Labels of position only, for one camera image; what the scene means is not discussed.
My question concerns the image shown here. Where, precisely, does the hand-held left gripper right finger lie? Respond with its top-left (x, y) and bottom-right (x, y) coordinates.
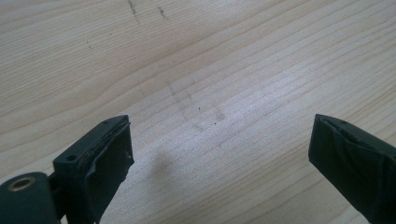
top-left (307, 113), bottom-right (396, 224)

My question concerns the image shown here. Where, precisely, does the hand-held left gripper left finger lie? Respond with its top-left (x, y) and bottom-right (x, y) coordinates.
top-left (49, 115), bottom-right (135, 224)

